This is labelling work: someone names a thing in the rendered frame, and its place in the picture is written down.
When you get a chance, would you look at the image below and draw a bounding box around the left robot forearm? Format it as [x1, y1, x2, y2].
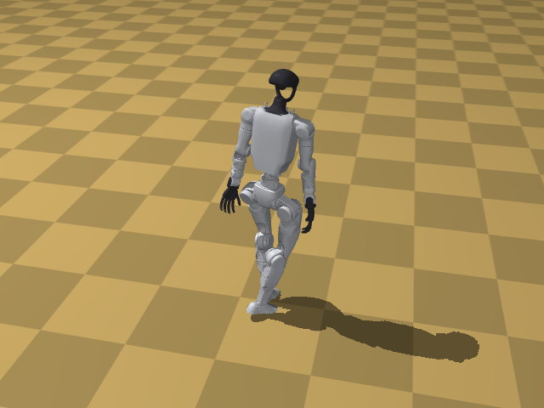
[230, 152, 247, 187]

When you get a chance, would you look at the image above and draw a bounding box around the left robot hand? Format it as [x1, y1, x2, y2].
[220, 177, 241, 214]

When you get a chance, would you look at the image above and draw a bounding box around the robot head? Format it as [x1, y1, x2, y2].
[265, 69, 299, 116]

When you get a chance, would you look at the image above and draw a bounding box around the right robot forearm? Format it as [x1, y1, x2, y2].
[301, 159, 316, 205]

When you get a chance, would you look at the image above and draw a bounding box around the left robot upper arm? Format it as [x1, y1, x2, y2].
[235, 106, 258, 157]

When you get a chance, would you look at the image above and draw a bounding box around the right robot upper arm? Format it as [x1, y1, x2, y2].
[293, 117, 315, 173]

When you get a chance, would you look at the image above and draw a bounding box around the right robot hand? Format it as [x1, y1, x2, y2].
[302, 197, 316, 234]

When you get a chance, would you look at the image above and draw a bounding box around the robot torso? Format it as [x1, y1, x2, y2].
[251, 102, 300, 211]

